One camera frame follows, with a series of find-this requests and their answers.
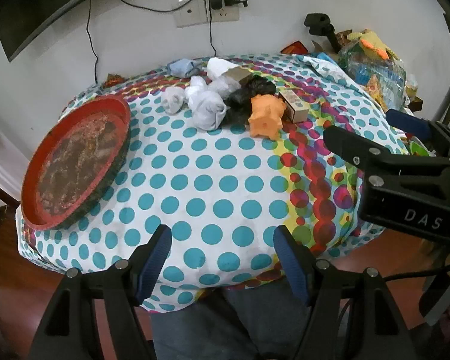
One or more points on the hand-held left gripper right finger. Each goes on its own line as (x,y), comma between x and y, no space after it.
(292,266)

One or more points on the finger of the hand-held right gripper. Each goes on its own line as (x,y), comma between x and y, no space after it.
(408,123)
(356,150)

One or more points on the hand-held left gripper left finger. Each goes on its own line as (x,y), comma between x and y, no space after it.
(155,255)

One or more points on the small printed cardboard box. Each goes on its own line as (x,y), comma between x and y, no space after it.
(294,107)

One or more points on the orange pig toy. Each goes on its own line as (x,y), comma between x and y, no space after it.
(266,116)

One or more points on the black plastic bag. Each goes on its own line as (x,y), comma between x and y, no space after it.
(262,86)

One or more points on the red round tray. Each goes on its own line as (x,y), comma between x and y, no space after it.
(71,165)

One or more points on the black sock bundle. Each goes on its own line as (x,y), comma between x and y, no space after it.
(238,107)

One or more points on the large white sock bundle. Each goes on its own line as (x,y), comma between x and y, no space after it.
(206,112)

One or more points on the light blue sock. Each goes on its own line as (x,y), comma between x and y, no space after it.
(182,67)

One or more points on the clear bag of packets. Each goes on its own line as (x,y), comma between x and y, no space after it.
(375,75)

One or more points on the person's grey pants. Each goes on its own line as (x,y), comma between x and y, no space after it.
(225,326)

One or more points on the yellow plush toy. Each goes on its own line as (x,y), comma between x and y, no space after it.
(367,39)

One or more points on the polka dot tablecloth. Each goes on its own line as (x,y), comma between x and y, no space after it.
(217,180)

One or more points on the blue cloth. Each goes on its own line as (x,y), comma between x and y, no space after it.
(322,56)

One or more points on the red packet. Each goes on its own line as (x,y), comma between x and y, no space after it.
(294,48)

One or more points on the black clamp stand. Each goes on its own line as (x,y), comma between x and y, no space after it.
(317,20)

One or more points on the plain brown cardboard box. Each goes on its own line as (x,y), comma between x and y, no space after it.
(240,75)

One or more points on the crumpled clear plastic bag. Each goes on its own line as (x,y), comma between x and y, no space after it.
(221,87)

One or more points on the grey white sock ball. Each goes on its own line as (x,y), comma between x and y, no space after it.
(172,99)

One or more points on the small white sock ball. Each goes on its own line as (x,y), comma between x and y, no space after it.
(198,84)

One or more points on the small orange patterned packet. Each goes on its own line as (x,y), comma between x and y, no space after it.
(114,80)

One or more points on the white power outlet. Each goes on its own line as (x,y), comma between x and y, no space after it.
(228,14)

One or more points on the dark flat television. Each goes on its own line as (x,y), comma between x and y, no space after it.
(41,3)

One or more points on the white wall socket plate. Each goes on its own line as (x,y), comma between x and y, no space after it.
(189,13)

